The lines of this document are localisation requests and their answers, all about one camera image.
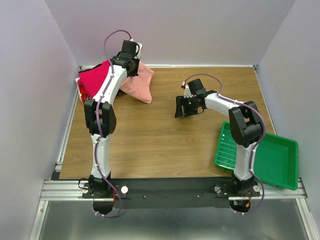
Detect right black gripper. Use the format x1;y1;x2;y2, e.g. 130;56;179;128
173;95;198;118

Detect salmon pink t-shirt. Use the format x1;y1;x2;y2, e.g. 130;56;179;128
120;62;154;104

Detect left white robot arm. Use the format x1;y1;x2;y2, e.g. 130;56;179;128
84;39;142;198

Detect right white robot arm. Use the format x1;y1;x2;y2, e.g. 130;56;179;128
174;78;266;196

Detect folded black t-shirt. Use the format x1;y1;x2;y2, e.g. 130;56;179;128
92;63;102;70

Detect folded magenta t-shirt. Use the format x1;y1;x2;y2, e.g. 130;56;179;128
78;60;110;99

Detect folded red white t-shirt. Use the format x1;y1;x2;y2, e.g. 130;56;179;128
75;77;91;104

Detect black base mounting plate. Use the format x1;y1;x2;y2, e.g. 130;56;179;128
78;176;261;217

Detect green plastic tray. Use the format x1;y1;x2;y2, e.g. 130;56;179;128
214;121;299;191

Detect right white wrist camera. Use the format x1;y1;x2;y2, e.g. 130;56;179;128
181;82;193;99

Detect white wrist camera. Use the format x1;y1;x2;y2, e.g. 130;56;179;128
129;38;143;60
181;82;193;99

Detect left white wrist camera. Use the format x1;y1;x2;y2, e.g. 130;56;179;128
129;38;143;60

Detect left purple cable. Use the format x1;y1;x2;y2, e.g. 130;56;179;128
93;29;133;219

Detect purple cable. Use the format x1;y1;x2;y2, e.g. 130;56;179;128
93;29;133;219
181;73;266;216

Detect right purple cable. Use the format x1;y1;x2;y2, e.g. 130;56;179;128
181;73;266;216

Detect aluminium table frame rail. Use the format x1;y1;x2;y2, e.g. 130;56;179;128
28;63;320;240

